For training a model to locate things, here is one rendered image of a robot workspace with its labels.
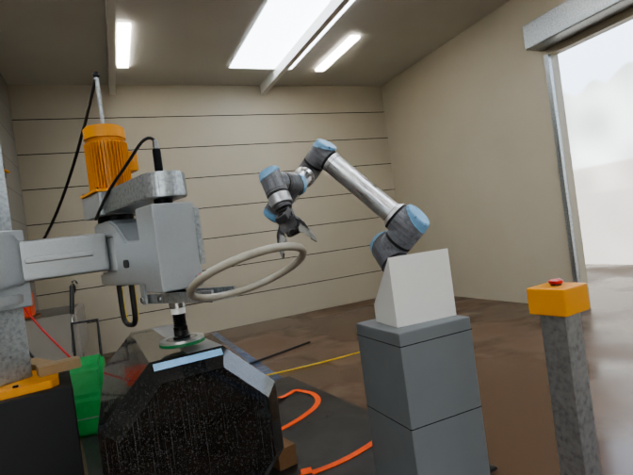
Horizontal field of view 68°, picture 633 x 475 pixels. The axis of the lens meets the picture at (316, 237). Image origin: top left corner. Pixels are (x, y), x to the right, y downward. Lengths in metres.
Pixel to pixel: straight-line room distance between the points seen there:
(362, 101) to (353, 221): 2.30
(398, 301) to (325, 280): 6.22
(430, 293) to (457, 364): 0.34
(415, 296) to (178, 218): 1.19
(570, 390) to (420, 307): 0.89
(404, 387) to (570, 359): 0.84
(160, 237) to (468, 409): 1.64
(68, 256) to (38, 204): 4.88
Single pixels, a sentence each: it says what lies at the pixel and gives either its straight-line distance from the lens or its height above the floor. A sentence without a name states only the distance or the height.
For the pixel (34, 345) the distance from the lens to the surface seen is 5.52.
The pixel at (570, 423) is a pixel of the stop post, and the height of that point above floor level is 0.68.
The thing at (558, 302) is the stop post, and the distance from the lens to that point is 1.50.
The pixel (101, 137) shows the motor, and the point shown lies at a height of 2.05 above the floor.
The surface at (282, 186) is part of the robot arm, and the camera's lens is 1.85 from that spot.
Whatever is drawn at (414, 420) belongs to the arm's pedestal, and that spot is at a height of 0.46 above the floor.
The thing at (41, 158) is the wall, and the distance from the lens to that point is 7.84.
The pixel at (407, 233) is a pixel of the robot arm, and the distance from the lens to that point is 2.31.
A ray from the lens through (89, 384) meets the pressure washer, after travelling 4.26.
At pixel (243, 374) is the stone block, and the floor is 0.70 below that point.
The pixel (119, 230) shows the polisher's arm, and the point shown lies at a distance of 2.76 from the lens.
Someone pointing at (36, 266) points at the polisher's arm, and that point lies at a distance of 2.90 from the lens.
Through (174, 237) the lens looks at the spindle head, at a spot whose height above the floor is 1.40.
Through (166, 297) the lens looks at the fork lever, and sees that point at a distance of 2.39.
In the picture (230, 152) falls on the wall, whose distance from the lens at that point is 8.04.
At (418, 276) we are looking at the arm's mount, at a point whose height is 1.06.
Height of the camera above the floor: 1.32
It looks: level
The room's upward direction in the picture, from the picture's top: 8 degrees counter-clockwise
